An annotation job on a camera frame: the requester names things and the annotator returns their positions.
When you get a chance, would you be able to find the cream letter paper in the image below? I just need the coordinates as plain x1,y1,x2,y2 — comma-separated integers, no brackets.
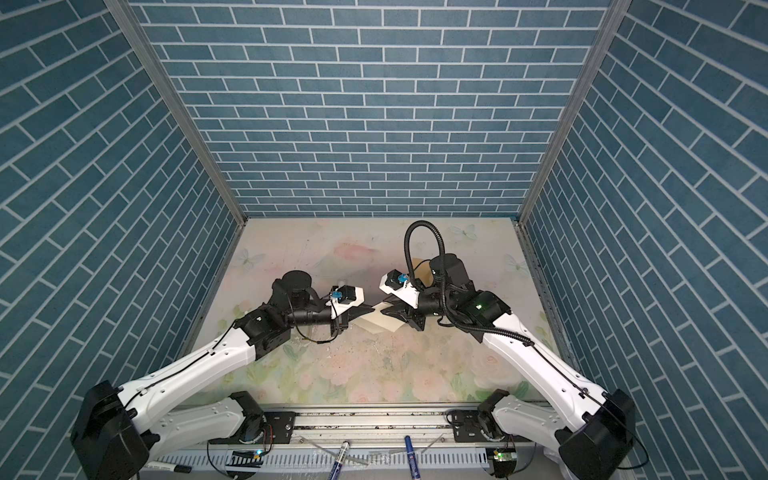
350,302,407,334

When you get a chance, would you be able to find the brown paper envelope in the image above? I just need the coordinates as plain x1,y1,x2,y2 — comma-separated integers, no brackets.
413,259,435,290

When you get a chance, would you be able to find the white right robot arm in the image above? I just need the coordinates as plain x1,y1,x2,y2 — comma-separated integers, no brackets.
380,254,637,479

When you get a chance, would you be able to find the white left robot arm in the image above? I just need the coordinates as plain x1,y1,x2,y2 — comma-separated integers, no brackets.
70,270,374,479

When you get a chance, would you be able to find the blue marker pen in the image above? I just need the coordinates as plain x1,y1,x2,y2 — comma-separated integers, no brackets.
404,435,421,480

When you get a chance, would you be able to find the white-blue marker pen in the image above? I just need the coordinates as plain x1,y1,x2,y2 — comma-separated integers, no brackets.
328,441,350,480

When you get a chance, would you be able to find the black marker pen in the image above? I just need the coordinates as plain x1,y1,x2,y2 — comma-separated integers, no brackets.
142,461,193,474

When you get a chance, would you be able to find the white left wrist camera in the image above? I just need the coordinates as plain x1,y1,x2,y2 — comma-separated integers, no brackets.
327,285,365,320

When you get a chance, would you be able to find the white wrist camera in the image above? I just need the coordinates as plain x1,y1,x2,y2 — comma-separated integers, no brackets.
327,285,365,320
379,269,420,308

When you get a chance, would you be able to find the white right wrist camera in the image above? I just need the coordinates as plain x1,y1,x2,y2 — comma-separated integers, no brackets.
379,269,420,308

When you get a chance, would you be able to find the black corrugated cable hose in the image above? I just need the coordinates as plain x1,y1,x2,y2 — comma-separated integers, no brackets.
403,220,535,348

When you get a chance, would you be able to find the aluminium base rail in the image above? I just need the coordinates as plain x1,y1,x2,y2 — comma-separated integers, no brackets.
152,406,569,479

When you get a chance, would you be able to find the aluminium right corner post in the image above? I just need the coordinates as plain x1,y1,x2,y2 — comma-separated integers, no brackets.
518,0,631,225

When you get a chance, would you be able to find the aluminium corner post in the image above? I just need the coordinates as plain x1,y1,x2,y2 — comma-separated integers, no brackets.
104,0,247,227
518,0,631,225

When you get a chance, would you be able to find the aluminium left corner post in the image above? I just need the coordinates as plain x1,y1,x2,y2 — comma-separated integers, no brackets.
104,0,247,227

